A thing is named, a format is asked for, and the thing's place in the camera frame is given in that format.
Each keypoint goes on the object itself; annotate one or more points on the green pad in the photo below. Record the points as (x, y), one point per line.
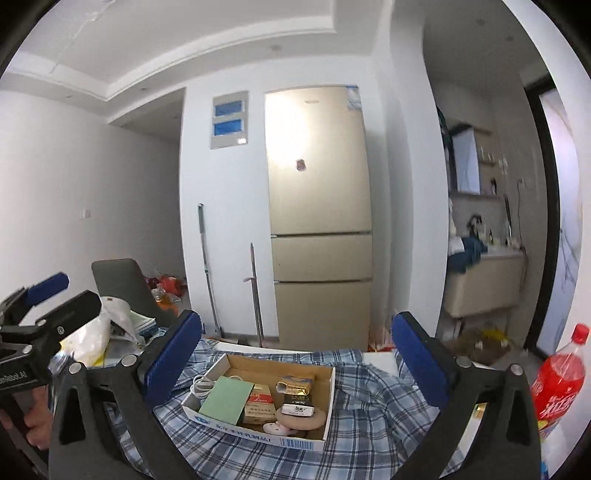
(226, 399)

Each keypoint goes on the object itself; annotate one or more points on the red gold cigarette pack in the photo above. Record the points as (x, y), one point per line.
(258, 406)

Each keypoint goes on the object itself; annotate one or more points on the blue plaid blanket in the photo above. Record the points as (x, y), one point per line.
(369, 415)

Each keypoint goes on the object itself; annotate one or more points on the mop pole with clip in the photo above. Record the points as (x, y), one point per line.
(255, 295)

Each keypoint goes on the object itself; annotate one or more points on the grey wall electrical panel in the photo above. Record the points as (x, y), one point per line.
(230, 120)

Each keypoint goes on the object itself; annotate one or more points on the black white cigarette pack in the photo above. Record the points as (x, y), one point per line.
(298, 410)

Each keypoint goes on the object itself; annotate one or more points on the frosted glass door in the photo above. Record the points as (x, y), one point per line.
(565, 230)

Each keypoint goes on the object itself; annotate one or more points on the yellow bag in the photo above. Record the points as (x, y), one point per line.
(489, 339)

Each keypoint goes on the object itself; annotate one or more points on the yellow gold cigarette pack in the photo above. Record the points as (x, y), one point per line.
(295, 385)

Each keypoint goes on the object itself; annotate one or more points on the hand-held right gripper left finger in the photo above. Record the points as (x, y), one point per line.
(171, 360)

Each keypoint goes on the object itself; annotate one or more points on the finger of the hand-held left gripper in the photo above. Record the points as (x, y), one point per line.
(46, 284)
(69, 311)

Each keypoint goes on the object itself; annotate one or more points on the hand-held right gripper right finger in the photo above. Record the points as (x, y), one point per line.
(418, 364)

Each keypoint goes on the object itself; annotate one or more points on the fridge magnet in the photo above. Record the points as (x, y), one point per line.
(301, 165)

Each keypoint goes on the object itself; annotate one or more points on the person's left hand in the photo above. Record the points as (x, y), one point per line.
(39, 424)

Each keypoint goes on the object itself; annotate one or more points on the wall mirror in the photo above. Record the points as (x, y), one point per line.
(465, 161)

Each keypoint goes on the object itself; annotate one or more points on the grey chair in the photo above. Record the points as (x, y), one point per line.
(120, 281)

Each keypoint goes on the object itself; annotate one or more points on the white cardboard box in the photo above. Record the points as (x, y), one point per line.
(268, 367)

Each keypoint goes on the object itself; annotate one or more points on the blue clothes pile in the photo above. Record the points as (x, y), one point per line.
(471, 256)

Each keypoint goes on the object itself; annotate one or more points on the grey mop pole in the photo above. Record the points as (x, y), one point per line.
(207, 267)

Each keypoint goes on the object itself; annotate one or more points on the beige vanity cabinet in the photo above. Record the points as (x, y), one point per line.
(485, 286)

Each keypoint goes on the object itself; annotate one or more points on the pink white plush toy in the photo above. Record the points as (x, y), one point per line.
(277, 428)

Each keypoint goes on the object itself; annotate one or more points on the stack of papers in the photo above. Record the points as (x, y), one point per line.
(143, 323)

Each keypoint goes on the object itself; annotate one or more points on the white plastic bag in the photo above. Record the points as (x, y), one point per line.
(92, 341)

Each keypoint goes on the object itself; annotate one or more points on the gold refrigerator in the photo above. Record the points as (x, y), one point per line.
(318, 207)

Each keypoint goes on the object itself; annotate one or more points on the red soda bottle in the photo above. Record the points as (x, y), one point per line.
(556, 383)

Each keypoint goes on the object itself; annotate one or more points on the red plastic bags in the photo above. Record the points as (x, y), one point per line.
(164, 282)

